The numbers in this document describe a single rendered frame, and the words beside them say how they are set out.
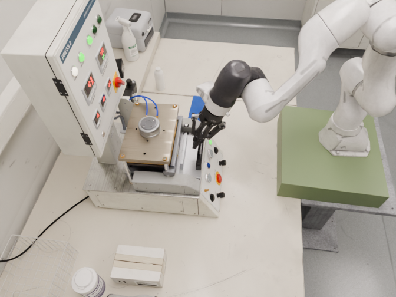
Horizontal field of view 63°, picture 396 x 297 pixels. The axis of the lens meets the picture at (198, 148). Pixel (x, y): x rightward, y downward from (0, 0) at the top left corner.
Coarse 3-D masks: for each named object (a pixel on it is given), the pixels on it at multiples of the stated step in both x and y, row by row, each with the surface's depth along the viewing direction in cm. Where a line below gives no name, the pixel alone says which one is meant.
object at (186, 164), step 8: (184, 136) 130; (192, 136) 135; (184, 144) 127; (192, 144) 132; (184, 152) 126; (192, 152) 130; (184, 160) 128; (192, 160) 128; (176, 168) 126; (184, 168) 126; (192, 168) 126; (200, 176) 124
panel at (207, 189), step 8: (208, 144) 140; (208, 160) 137; (216, 160) 146; (208, 168) 134; (216, 168) 144; (216, 176) 142; (208, 184) 132; (216, 184) 140; (200, 192) 124; (208, 192) 131; (216, 192) 139; (208, 200) 129; (216, 200) 137; (216, 208) 135
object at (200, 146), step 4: (200, 144) 127; (200, 148) 126; (200, 152) 125; (200, 156) 124; (196, 160) 123; (200, 160) 123; (196, 164) 122; (200, 164) 122; (196, 168) 124; (200, 168) 123
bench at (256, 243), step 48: (192, 48) 203; (240, 48) 202; (288, 48) 201; (192, 96) 179; (240, 144) 159; (48, 192) 146; (240, 192) 143; (48, 240) 132; (96, 240) 132; (144, 240) 132; (192, 240) 131; (240, 240) 131; (288, 240) 130; (144, 288) 121; (192, 288) 120; (240, 288) 120; (288, 288) 120
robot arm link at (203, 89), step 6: (204, 84) 105; (210, 84) 105; (198, 90) 104; (204, 90) 103; (204, 96) 102; (204, 102) 103; (210, 102) 100; (210, 108) 102; (216, 108) 100; (222, 108) 100; (228, 108) 101; (216, 114) 102; (222, 114) 103; (228, 114) 102
